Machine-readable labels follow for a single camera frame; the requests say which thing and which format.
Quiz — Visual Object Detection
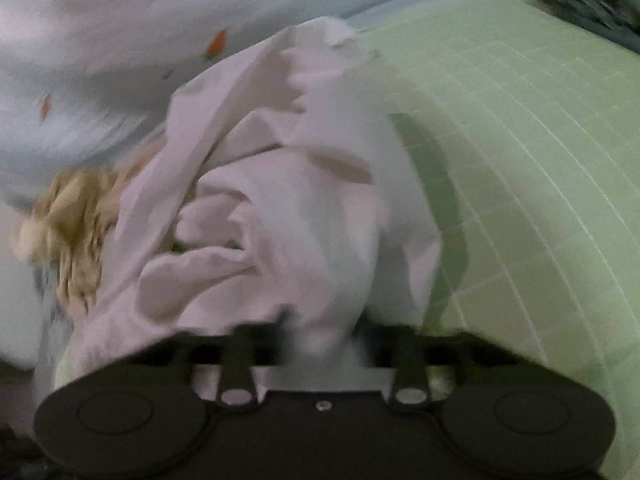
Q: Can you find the white garment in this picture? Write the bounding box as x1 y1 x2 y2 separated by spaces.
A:
54 18 442 391

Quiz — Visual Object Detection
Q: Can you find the beige garment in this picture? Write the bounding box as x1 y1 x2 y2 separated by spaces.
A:
10 140 165 323

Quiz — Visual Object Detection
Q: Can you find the green grid cutting mat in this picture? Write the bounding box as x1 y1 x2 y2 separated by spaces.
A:
359 0 639 479

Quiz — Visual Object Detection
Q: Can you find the light blue carrot-print sheet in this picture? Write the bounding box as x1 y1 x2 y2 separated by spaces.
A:
0 0 551 212

